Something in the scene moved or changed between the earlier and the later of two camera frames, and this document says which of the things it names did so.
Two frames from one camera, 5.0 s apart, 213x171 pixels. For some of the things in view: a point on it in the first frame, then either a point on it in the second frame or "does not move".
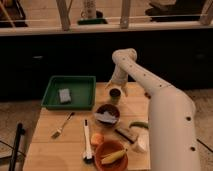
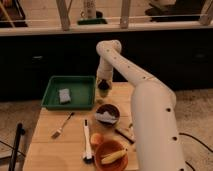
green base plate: x=92 y=21 does not move
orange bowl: x=107 y=147 does not move
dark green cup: x=115 y=95 to x=103 y=86
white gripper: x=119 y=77 to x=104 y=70
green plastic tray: x=83 y=92 does not move
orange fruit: x=97 y=139 does not move
